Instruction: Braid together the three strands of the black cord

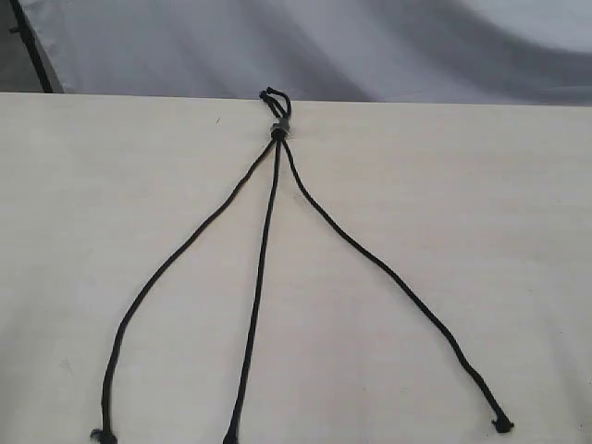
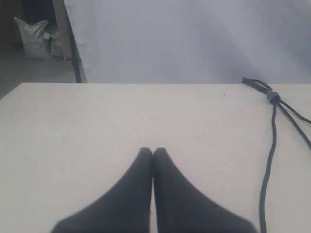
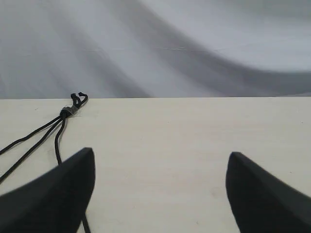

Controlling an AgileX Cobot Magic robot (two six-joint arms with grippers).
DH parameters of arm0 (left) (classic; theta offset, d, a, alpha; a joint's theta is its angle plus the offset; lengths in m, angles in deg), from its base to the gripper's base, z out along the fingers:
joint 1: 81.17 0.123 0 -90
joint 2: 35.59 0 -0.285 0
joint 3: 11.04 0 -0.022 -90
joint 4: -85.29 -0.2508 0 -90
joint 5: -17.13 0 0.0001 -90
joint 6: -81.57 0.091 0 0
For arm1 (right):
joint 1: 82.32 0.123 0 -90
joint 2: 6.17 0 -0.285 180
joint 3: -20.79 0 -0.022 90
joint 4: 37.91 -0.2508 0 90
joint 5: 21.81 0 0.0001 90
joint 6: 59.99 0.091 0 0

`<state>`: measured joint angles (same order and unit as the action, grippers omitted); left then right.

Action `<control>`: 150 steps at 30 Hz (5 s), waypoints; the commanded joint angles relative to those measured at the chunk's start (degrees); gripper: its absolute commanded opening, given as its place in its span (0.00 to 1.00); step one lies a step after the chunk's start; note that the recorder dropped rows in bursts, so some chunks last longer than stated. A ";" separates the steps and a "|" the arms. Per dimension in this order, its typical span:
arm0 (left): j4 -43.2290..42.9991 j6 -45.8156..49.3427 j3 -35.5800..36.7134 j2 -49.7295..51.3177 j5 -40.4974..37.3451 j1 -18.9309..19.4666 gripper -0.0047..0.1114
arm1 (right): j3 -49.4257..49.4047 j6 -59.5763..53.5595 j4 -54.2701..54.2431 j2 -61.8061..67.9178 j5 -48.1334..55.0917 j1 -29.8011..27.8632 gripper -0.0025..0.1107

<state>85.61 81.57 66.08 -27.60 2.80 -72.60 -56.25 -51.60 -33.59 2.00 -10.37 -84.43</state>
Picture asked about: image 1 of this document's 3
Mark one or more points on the grey backdrop cloth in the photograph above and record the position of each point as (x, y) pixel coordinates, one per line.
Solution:
(534, 52)

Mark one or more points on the grey metal collar ring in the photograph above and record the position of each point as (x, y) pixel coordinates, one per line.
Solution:
(280, 130)

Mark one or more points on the black stand pole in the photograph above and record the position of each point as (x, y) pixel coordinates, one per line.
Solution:
(23, 29)

